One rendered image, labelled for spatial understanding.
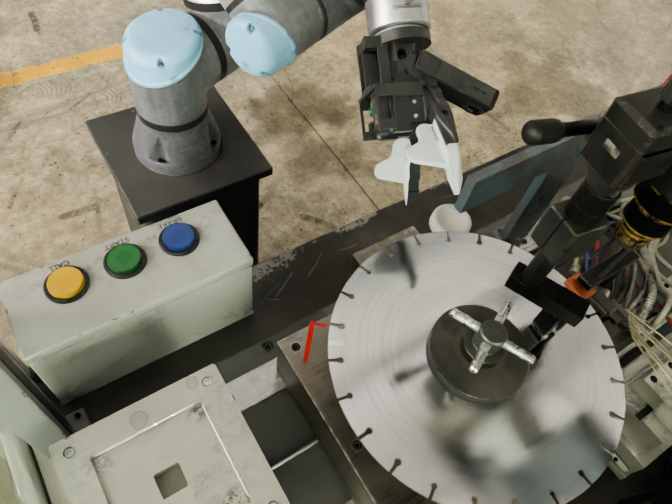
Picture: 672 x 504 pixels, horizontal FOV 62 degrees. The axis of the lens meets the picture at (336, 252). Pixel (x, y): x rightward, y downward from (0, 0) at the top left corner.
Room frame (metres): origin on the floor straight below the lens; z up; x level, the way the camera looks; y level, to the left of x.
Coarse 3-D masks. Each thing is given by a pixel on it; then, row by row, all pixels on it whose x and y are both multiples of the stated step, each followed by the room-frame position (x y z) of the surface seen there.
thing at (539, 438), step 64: (384, 256) 0.39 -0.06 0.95; (448, 256) 0.41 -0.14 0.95; (512, 256) 0.43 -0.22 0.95; (384, 320) 0.30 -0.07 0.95; (512, 320) 0.34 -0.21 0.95; (384, 384) 0.23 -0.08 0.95; (576, 384) 0.27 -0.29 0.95; (384, 448) 0.16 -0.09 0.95; (448, 448) 0.18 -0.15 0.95; (512, 448) 0.19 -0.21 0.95; (576, 448) 0.20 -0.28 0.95
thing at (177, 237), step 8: (176, 224) 0.40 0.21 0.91; (184, 224) 0.40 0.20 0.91; (168, 232) 0.38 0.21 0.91; (176, 232) 0.39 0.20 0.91; (184, 232) 0.39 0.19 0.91; (192, 232) 0.39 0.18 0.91; (168, 240) 0.37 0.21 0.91; (176, 240) 0.37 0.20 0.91; (184, 240) 0.38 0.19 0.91; (192, 240) 0.38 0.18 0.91; (168, 248) 0.36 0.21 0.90; (176, 248) 0.36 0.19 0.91; (184, 248) 0.37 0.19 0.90
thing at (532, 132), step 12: (540, 120) 0.35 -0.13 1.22; (552, 120) 0.36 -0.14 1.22; (588, 120) 0.38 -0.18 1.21; (528, 132) 0.34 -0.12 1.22; (540, 132) 0.34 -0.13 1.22; (552, 132) 0.35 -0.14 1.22; (564, 132) 0.35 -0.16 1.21; (576, 132) 0.36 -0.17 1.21; (588, 132) 0.37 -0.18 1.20; (528, 144) 0.34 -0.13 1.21; (540, 144) 0.34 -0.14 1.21
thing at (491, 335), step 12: (456, 312) 0.30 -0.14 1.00; (504, 312) 0.31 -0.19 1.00; (468, 324) 0.29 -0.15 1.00; (480, 324) 0.29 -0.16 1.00; (492, 324) 0.29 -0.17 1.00; (480, 336) 0.28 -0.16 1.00; (492, 336) 0.28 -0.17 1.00; (504, 336) 0.28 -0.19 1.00; (480, 348) 0.27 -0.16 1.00; (492, 348) 0.27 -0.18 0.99; (504, 348) 0.27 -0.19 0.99; (516, 348) 0.27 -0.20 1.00; (480, 360) 0.25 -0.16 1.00; (528, 360) 0.26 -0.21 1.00
